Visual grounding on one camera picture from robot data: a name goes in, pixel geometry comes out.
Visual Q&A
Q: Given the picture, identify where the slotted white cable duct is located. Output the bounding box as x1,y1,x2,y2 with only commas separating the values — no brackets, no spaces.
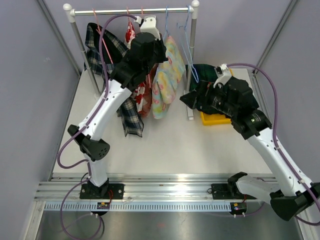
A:
44,201,231,212

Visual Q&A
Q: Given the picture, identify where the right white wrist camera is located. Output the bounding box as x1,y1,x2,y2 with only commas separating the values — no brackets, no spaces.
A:
213,63,233,88

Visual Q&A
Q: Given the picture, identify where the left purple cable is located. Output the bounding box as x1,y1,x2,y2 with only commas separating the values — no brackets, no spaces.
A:
56,13,141,170

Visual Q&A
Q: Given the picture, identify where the aluminium mounting rail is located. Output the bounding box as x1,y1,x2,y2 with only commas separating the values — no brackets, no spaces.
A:
34,172,232,202

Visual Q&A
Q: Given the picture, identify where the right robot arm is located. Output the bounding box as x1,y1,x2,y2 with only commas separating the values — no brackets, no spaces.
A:
179,76,320,221

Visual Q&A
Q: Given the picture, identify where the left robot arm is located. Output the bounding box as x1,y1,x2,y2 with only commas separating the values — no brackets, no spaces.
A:
67,32,167,199

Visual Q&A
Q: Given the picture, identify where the dark green plaid skirt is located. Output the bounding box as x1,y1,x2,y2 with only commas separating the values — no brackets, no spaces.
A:
184,63,260,115

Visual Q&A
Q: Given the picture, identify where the red white floral skirt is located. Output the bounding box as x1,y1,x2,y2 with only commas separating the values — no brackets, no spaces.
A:
124,19,151,108

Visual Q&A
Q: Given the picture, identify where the red beige checked skirt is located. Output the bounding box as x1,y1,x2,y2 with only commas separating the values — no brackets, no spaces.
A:
136,64,158,118

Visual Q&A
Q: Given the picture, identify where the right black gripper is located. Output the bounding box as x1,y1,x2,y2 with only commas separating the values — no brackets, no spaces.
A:
181,80,239,118

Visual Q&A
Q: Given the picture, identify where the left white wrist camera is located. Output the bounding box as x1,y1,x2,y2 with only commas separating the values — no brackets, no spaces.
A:
134,15,161,40

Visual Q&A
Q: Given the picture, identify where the navy plaid skirt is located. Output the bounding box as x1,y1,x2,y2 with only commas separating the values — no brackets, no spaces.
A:
85,22,144,137

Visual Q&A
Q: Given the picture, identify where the pastel floral skirt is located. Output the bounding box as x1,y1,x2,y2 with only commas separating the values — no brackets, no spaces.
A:
152,36,186,120

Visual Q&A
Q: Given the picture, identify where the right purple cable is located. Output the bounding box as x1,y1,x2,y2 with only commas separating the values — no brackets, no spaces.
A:
226,62,320,226

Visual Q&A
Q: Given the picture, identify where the white metal clothes rack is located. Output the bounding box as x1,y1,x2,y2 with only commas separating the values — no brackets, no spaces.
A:
62,0,201,122

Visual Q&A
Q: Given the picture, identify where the purple cable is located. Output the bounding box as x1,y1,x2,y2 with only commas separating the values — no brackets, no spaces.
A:
56,13,141,170
226,62,320,226

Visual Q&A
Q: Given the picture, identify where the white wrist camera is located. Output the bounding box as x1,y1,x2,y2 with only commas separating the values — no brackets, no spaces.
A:
213,63,233,88
134,15,161,40

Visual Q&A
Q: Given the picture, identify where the yellow plastic bin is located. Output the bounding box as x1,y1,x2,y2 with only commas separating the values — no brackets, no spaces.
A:
198,64,231,126

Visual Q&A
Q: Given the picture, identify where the light blue hanger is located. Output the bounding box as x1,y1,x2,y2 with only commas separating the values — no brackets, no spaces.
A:
163,5,170,40

